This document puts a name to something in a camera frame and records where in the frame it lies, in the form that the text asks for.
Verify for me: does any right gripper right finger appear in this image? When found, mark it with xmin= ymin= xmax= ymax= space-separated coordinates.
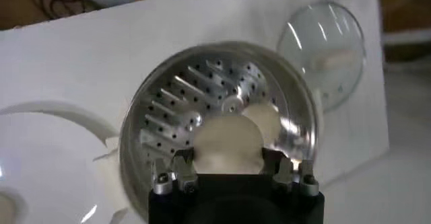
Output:
xmin=261 ymin=147 xmax=320 ymax=196

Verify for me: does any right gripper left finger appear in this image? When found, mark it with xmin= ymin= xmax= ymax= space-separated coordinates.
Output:
xmin=150 ymin=147 xmax=199 ymax=196

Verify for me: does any glass lid with white handle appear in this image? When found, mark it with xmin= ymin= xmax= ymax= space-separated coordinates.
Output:
xmin=276 ymin=0 xmax=367 ymax=112

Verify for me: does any stainless steel steamer basket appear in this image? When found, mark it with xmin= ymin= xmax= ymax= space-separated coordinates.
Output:
xmin=119 ymin=40 xmax=321 ymax=223

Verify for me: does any white round plate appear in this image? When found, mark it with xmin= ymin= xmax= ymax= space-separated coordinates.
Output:
xmin=0 ymin=100 xmax=121 ymax=224

